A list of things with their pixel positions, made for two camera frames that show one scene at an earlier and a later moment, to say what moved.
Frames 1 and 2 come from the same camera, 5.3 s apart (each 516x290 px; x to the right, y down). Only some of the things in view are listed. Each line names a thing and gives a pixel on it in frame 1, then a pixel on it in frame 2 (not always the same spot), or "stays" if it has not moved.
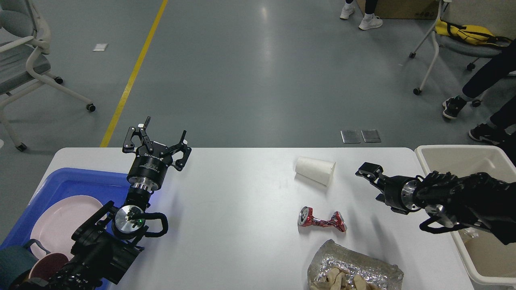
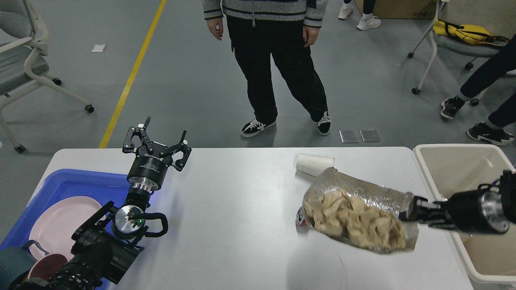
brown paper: [336, 279] to [337, 213]
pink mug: [45, 268] stays
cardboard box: [403, 9] stays
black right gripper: [398, 193] to [477, 211]
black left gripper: [148, 170] stays
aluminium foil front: [378, 274] to [396, 203]
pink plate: [54, 229] stays
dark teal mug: [15, 262] stays
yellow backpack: [472, 34] stays
